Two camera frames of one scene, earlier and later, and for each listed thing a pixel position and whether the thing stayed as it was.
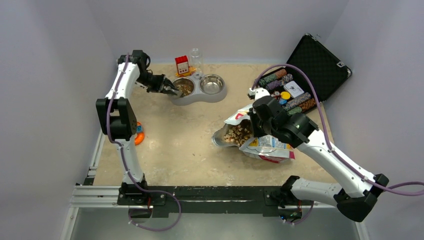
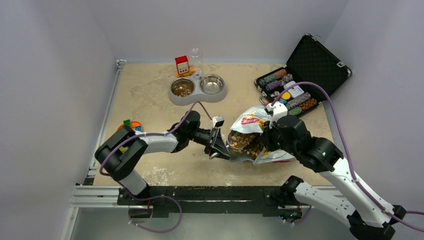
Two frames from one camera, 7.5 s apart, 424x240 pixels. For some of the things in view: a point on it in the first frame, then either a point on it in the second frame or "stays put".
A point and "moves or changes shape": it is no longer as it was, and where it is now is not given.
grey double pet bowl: (205, 88) stays put
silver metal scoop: (186, 87) to (237, 140)
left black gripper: (162, 82) to (216, 142)
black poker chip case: (292, 87) stays put
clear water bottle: (197, 67) stays put
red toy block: (182, 65) stays put
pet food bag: (237, 131) moves or changes shape
